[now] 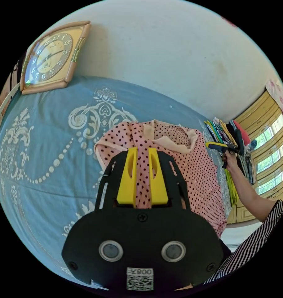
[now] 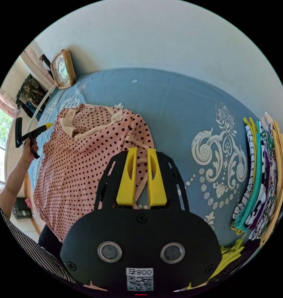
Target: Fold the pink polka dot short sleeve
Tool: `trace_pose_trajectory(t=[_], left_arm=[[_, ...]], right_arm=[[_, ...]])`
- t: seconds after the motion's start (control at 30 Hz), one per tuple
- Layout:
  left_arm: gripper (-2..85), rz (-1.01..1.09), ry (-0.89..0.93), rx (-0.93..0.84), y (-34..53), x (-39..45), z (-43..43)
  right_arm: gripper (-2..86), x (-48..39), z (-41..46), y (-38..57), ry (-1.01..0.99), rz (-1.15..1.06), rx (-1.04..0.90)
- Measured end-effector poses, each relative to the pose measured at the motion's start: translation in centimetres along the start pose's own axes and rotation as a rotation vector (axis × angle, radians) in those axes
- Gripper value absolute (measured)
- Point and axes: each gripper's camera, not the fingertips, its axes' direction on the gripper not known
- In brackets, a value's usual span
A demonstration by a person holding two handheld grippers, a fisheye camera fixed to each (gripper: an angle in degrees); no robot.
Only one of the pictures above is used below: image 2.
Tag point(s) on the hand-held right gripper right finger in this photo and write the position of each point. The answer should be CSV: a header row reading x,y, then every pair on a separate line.
x,y
157,181

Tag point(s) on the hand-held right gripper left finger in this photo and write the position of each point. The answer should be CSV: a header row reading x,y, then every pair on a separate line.
x,y
127,179

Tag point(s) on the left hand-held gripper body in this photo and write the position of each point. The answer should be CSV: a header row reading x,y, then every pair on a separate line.
x,y
32,134

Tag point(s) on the pink polka dot shirt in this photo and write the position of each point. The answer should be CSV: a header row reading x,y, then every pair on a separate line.
x,y
74,167

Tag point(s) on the person's left forearm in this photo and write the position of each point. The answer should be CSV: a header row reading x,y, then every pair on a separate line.
x,y
12,179

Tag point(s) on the person's left hand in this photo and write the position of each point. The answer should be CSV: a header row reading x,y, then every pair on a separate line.
x,y
29,151

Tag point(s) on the window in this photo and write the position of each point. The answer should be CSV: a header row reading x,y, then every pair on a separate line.
x,y
0,130

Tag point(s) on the hanging camouflage garment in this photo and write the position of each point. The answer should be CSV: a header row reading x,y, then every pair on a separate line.
x,y
29,93

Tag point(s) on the pink curtain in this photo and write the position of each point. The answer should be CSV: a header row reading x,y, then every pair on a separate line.
x,y
7,102

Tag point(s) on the wooden framed clock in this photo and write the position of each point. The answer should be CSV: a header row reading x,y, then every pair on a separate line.
x,y
62,68

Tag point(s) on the bed with blue printed sheet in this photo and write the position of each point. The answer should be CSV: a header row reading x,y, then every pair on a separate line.
x,y
169,104

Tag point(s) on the pile of clothes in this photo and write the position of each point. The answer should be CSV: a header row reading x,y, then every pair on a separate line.
x,y
264,174

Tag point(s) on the person's body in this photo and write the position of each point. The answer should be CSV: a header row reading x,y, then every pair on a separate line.
x,y
32,253

